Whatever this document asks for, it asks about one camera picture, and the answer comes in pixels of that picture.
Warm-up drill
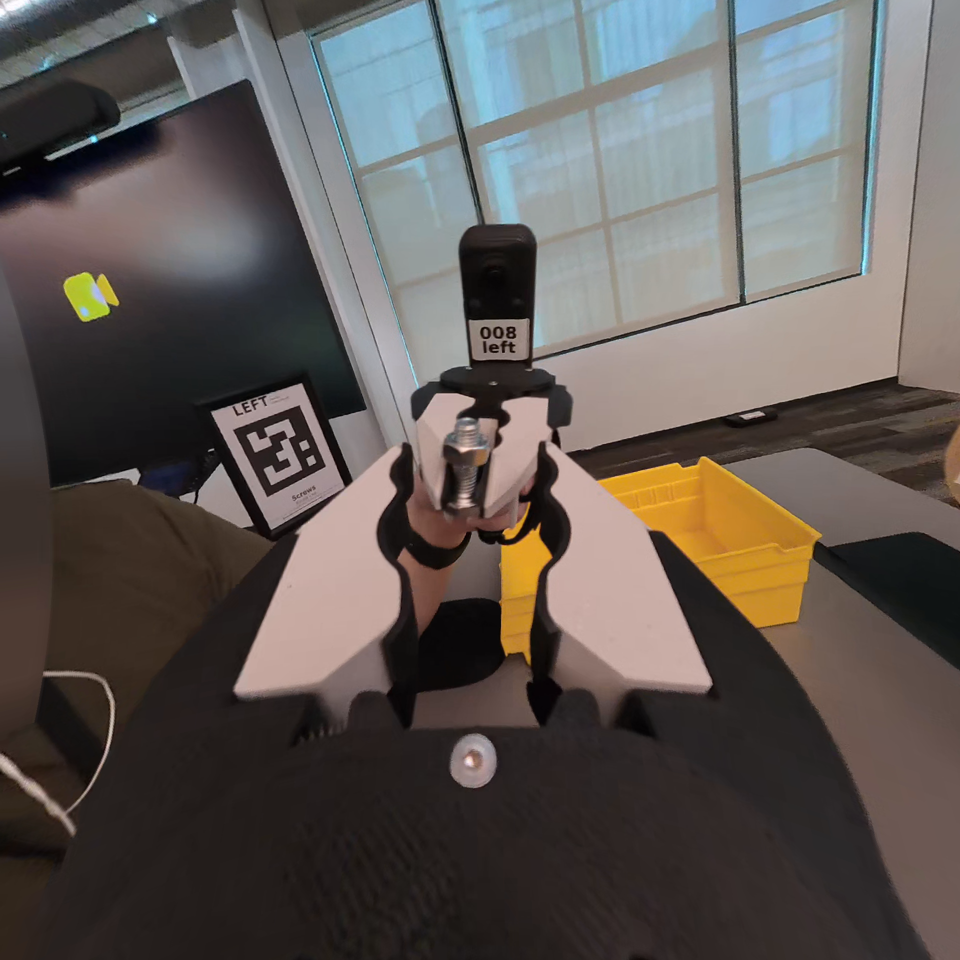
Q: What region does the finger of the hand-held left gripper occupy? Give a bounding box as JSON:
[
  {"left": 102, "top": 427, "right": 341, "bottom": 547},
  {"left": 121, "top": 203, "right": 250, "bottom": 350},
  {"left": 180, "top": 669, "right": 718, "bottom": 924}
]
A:
[
  {"left": 414, "top": 393, "right": 485, "bottom": 519},
  {"left": 483, "top": 397, "right": 558, "bottom": 522}
]

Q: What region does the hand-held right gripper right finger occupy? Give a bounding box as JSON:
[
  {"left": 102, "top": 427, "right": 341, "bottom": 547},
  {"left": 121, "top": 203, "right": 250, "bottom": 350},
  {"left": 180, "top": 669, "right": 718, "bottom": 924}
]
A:
[{"left": 525, "top": 442, "right": 714, "bottom": 730}]

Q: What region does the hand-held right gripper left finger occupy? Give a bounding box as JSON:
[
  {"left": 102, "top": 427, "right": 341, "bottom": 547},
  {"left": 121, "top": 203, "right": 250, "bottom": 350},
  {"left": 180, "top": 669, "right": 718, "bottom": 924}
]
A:
[{"left": 234, "top": 442, "right": 420, "bottom": 730}]

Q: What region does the steel hex nut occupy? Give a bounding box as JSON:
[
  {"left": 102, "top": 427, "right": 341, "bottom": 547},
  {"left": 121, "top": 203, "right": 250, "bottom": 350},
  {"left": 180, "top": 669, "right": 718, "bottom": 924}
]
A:
[{"left": 441, "top": 433, "right": 495, "bottom": 472}]

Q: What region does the steel hex bolt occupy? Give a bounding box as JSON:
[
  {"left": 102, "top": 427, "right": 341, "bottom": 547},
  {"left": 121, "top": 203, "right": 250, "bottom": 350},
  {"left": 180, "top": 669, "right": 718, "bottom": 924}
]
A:
[{"left": 441, "top": 416, "right": 498, "bottom": 524}]

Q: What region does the yellow plastic bin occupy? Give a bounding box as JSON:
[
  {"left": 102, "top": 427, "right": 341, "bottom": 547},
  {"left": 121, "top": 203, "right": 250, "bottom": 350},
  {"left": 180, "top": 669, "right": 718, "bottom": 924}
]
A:
[{"left": 498, "top": 456, "right": 824, "bottom": 667}]

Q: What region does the person's left forearm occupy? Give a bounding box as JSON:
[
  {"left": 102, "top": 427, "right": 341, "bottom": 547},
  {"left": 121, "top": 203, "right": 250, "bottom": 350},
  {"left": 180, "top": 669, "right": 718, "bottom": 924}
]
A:
[{"left": 405, "top": 558, "right": 455, "bottom": 646}]

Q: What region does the person's left hand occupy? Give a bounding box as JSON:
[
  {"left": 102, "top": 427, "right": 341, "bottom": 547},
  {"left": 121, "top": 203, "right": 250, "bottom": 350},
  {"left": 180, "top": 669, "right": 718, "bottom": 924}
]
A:
[{"left": 405, "top": 491, "right": 472, "bottom": 546}]

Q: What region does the framed black-white marker sign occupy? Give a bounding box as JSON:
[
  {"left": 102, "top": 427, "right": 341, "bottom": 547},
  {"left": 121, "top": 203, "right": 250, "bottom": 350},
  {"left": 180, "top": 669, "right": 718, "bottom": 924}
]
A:
[{"left": 195, "top": 371, "right": 355, "bottom": 543}]

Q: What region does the olive green shirt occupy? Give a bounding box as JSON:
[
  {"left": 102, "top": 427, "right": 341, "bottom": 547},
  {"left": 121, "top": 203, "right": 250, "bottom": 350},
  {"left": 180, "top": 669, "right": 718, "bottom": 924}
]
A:
[{"left": 0, "top": 480, "right": 279, "bottom": 856}]

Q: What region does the white framed window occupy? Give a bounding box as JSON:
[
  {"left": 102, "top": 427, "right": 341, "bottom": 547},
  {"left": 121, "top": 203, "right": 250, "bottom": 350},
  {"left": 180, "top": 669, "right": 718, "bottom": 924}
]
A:
[{"left": 307, "top": 0, "right": 882, "bottom": 354}]

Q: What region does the black flat mat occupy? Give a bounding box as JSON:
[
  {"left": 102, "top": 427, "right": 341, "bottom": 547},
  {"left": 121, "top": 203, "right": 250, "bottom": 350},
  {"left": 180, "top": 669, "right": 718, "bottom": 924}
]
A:
[{"left": 813, "top": 531, "right": 960, "bottom": 655}]

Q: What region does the large black screen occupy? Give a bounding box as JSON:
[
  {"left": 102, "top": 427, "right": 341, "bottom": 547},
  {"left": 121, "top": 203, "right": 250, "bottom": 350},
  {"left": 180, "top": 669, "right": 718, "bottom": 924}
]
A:
[{"left": 0, "top": 78, "right": 369, "bottom": 489}]

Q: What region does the black video bar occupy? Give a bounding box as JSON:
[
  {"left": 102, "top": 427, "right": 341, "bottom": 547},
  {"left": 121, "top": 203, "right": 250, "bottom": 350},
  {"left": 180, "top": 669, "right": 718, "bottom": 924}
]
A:
[{"left": 0, "top": 78, "right": 123, "bottom": 172}]

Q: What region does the white thin cable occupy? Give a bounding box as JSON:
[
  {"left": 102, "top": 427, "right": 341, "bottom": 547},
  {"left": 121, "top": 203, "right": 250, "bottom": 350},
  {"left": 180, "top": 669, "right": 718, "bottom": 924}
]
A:
[{"left": 0, "top": 669, "right": 117, "bottom": 837}]

